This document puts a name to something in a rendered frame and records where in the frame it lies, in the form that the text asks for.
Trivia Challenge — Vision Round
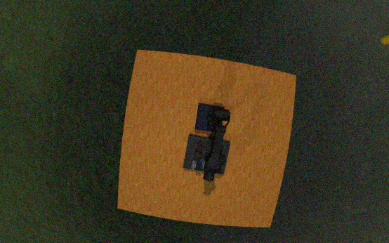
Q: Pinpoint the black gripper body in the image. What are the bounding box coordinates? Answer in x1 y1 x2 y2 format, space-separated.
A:
193 150 226 165

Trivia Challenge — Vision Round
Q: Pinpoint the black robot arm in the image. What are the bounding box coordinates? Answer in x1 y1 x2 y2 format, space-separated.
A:
204 107 230 181

